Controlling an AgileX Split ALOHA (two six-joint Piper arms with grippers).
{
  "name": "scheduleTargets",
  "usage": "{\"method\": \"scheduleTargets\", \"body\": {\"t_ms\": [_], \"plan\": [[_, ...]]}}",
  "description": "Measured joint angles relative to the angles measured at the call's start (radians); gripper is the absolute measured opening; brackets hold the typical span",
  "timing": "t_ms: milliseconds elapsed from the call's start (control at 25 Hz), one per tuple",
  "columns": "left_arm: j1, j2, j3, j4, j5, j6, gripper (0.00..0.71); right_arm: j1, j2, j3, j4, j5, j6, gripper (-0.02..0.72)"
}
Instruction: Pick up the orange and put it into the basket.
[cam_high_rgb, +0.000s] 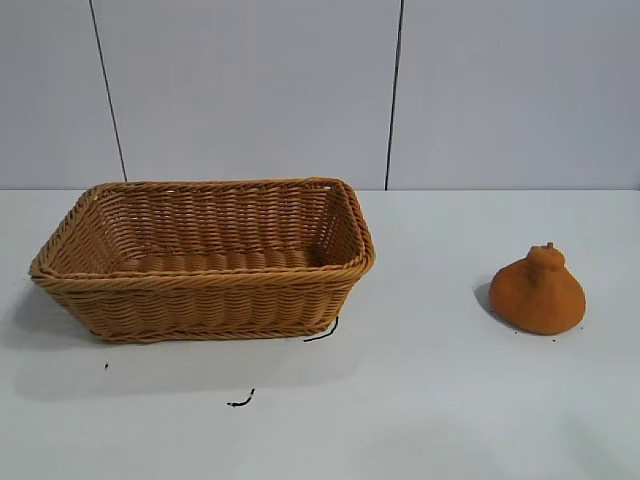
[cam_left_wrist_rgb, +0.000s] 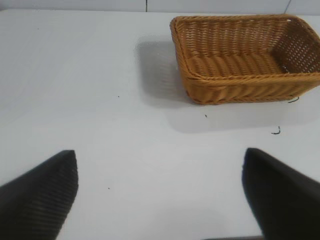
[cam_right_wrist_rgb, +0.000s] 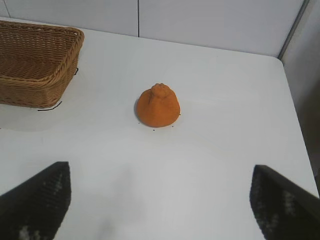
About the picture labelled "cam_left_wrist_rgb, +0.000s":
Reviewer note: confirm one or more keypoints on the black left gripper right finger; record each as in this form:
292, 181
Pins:
282, 195

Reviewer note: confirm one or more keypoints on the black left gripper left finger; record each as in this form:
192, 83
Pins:
37, 197

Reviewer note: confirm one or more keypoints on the woven wicker rectangular basket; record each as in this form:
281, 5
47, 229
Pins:
245, 62

